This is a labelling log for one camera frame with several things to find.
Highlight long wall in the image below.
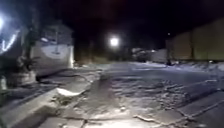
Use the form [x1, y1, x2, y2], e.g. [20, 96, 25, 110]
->
[165, 18, 224, 64]

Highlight tree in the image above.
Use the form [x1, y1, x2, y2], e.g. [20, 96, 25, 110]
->
[17, 6, 43, 84]

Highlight grey asphalt road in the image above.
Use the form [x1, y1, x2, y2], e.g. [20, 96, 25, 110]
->
[36, 61, 224, 128]

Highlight concrete kerb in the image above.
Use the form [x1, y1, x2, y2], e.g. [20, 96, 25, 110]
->
[0, 68, 101, 128]

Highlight street lamp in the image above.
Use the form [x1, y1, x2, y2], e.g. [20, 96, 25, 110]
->
[109, 35, 120, 62]

